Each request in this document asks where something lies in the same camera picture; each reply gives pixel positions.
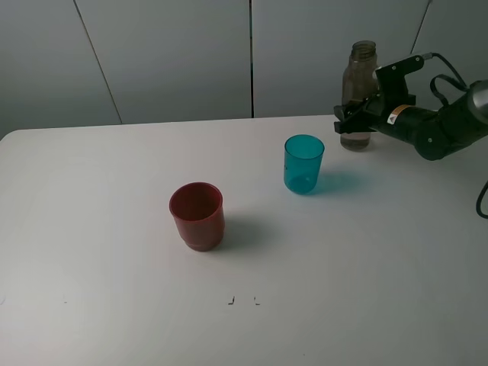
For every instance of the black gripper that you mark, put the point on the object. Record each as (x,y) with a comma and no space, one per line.
(404,122)

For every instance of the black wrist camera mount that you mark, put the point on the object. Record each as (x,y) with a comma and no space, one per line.
(392,83)

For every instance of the red plastic cup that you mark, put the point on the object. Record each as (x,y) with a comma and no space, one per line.
(197,209)

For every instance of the smoky transparent water bottle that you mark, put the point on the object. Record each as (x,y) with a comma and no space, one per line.
(359,83)

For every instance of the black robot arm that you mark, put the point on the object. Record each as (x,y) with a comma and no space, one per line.
(460,124)

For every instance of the teal transparent plastic cup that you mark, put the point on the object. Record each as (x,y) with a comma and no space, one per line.
(303,156)

